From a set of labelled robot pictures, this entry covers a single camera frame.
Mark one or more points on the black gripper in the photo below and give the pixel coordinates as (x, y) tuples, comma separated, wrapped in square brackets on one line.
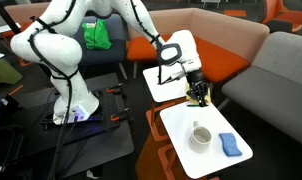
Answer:
[(195, 79)]

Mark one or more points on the green pen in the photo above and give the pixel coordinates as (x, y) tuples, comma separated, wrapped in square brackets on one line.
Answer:
[(192, 105)]

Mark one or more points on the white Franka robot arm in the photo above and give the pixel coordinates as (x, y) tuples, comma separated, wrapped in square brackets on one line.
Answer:
[(57, 50)]

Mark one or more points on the white ceramic mug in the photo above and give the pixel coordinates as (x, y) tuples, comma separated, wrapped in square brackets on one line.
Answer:
[(199, 144)]

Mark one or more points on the white rounded side tabletop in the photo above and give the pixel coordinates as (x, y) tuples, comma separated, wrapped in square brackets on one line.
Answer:
[(177, 150), (164, 90)]

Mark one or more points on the orange upholstered sofa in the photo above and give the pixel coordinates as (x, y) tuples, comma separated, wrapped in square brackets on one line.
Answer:
[(224, 63)]

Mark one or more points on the blue sponge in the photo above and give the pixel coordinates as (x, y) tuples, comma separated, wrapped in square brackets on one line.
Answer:
[(230, 145)]

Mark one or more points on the gray upholstered sofa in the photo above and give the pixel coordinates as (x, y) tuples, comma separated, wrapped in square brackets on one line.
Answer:
[(277, 90)]

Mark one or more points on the blue gray chair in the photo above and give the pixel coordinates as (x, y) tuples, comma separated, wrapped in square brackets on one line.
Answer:
[(116, 53)]

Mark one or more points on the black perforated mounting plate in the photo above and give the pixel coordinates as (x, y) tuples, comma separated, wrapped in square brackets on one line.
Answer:
[(104, 100)]

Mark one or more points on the black robot cart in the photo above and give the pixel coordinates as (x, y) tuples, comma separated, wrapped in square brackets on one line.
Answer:
[(101, 146)]

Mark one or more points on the orange shell chair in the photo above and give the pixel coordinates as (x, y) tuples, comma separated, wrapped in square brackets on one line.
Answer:
[(287, 15)]

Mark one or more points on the green bag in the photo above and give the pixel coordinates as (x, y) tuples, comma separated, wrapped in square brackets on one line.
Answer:
[(97, 35)]

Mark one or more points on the green ottoman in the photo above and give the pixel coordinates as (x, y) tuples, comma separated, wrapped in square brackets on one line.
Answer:
[(4, 71)]

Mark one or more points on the black equipment box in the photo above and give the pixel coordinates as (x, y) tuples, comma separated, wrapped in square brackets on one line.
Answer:
[(1, 113)]

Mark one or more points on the black tripod pole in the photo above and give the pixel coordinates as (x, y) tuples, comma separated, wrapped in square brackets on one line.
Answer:
[(6, 15)]

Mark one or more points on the orange side table frame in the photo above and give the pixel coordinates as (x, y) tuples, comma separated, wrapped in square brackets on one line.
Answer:
[(164, 161), (151, 121)]

